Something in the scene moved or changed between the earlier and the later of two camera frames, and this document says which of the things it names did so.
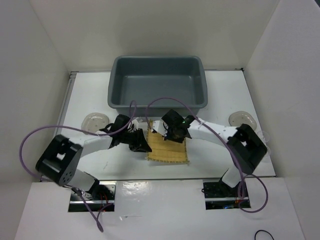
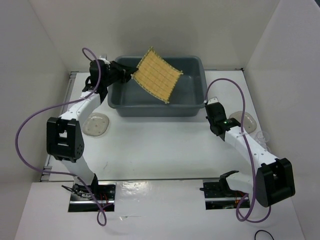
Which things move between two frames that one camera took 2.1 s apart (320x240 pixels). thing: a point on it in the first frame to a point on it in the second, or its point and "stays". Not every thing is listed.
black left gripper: (140, 144) to (125, 71)
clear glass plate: (94, 122) stays
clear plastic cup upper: (265, 136) stays
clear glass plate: (236, 118) stays
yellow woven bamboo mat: (163, 150) to (157, 76)
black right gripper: (165, 131) to (209, 119)
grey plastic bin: (152, 85) stays
